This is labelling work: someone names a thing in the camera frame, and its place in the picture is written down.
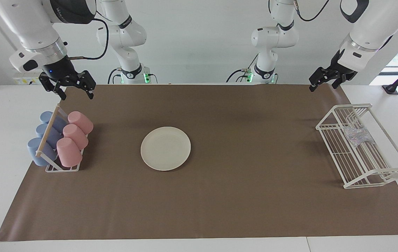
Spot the clear plastic wrapper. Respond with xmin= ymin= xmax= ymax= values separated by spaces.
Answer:
xmin=342 ymin=126 xmax=375 ymax=147

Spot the cream round plate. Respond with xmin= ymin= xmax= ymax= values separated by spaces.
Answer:
xmin=140 ymin=126 xmax=191 ymax=172

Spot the pink plastic cup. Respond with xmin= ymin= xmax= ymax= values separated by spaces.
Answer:
xmin=56 ymin=137 xmax=83 ymax=168
xmin=68 ymin=111 xmax=94 ymax=135
xmin=62 ymin=124 xmax=89 ymax=150

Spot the blue plastic cup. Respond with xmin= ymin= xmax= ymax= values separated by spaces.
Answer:
xmin=40 ymin=111 xmax=67 ymax=133
xmin=36 ymin=123 xmax=63 ymax=149
xmin=27 ymin=137 xmax=58 ymax=167

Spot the cup holder rack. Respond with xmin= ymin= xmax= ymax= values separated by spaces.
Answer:
xmin=35 ymin=103 xmax=88 ymax=173

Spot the brown table mat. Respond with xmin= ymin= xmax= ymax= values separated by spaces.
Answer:
xmin=0 ymin=84 xmax=398 ymax=242

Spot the black right base cable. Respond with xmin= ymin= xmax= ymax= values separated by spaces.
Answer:
xmin=107 ymin=68 xmax=122 ymax=84

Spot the black base cable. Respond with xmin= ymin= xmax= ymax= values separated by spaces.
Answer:
xmin=226 ymin=54 xmax=259 ymax=83
xmin=107 ymin=68 xmax=122 ymax=84

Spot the white wall power outlet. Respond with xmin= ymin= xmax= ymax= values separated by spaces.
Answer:
xmin=13 ymin=72 xmax=45 ymax=85

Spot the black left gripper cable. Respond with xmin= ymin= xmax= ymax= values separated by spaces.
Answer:
xmin=293 ymin=0 xmax=330 ymax=22

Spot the black left base cable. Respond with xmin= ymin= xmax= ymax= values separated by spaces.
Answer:
xmin=226 ymin=54 xmax=259 ymax=83

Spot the white wire dish rack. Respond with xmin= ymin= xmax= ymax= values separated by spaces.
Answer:
xmin=315 ymin=103 xmax=398 ymax=189

